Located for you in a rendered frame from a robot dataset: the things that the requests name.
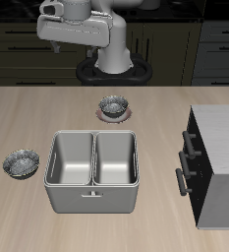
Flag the black cabinet handle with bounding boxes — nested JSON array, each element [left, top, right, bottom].
[[174, 167, 194, 197], [181, 130, 202, 160], [178, 150, 199, 180]]

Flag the white cabinet with black front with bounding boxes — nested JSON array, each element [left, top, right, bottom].
[[174, 104, 229, 231]]

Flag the dark kitchen cupboards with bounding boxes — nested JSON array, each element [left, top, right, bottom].
[[0, 0, 229, 88]]

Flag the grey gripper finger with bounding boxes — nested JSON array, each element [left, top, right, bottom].
[[86, 45, 98, 59], [51, 40, 62, 54]]

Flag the round pink-rimmed plate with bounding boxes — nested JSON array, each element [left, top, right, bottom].
[[94, 105, 134, 125]]

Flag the white two-bin basket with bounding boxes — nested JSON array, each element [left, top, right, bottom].
[[42, 129, 141, 215]]

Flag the grey patterned bowl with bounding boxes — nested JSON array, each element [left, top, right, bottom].
[[98, 94, 130, 119], [2, 149, 41, 181]]

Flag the flat black base plate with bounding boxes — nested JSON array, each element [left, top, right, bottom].
[[75, 53, 153, 87]]

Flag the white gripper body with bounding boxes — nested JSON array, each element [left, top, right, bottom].
[[36, 11, 114, 47]]

